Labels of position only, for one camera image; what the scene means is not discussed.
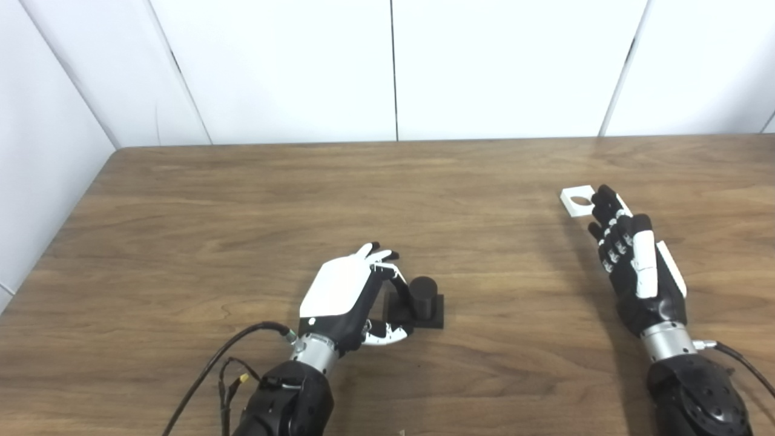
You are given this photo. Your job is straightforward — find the black peg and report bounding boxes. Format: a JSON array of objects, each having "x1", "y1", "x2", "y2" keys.
[{"x1": 384, "y1": 276, "x2": 445, "y2": 329}]

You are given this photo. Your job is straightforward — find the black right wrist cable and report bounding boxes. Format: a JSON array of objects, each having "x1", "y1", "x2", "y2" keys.
[{"x1": 693, "y1": 340, "x2": 775, "y2": 400}]

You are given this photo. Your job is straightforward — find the thin wire with yellow connector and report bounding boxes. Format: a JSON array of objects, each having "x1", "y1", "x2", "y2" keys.
[{"x1": 218, "y1": 357, "x2": 262, "y2": 436}]

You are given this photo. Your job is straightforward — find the black and white right hand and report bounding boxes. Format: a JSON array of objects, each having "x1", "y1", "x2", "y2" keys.
[{"x1": 588, "y1": 185, "x2": 688, "y2": 337}]

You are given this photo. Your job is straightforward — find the white square piece with hole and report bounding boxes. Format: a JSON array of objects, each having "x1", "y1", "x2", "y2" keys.
[{"x1": 559, "y1": 185, "x2": 600, "y2": 217}]

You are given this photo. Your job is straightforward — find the black and white left hand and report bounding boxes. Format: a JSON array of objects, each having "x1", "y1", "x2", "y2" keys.
[{"x1": 298, "y1": 242, "x2": 415, "y2": 355}]

